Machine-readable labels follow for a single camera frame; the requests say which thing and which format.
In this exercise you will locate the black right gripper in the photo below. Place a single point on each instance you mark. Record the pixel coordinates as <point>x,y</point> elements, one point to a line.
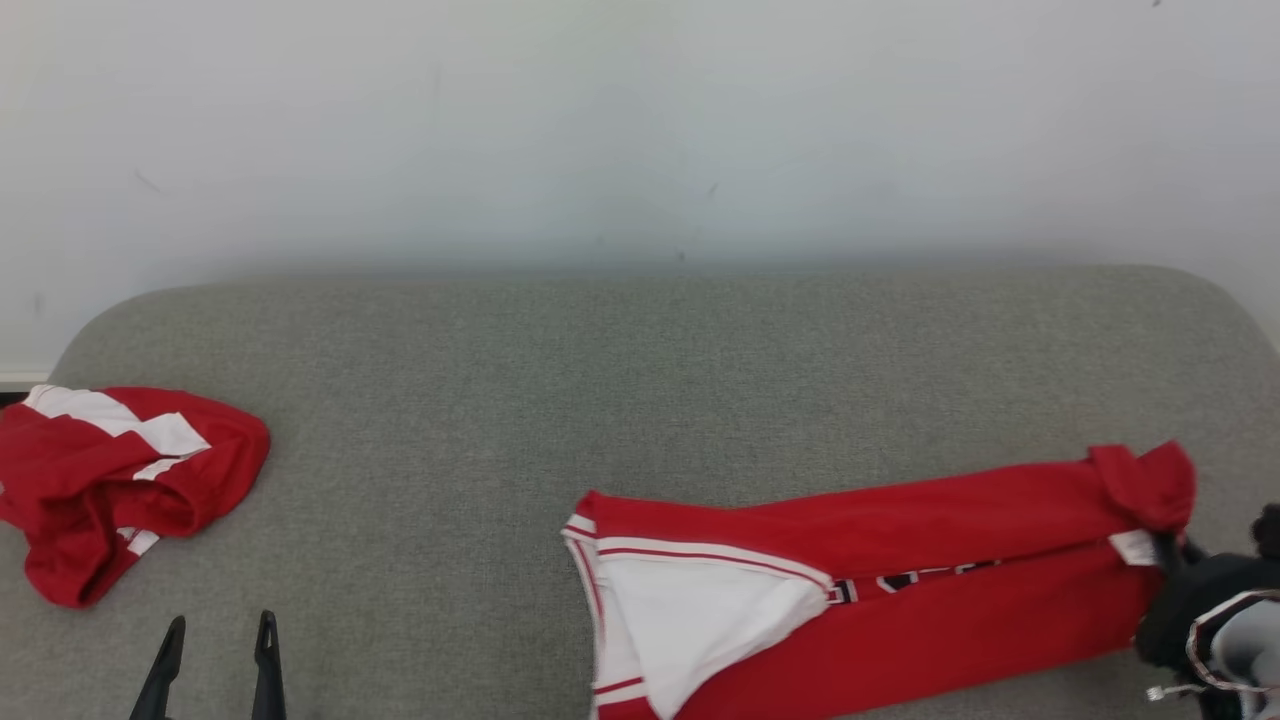
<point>1190,595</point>

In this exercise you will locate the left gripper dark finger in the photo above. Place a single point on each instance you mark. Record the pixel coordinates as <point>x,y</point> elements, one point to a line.
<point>268,670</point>
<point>160,675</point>

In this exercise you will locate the red shorts with white stripes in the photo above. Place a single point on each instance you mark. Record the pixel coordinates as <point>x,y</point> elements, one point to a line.
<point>90,490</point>

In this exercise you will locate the red Bulls 23 jersey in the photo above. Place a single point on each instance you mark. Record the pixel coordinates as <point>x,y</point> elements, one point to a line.
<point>900,600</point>

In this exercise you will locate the white and black baseboard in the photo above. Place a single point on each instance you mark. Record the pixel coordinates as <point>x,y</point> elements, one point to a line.
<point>22,388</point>

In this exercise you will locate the grey fabric sofa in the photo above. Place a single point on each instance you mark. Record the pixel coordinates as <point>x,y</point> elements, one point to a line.
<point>500,400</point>

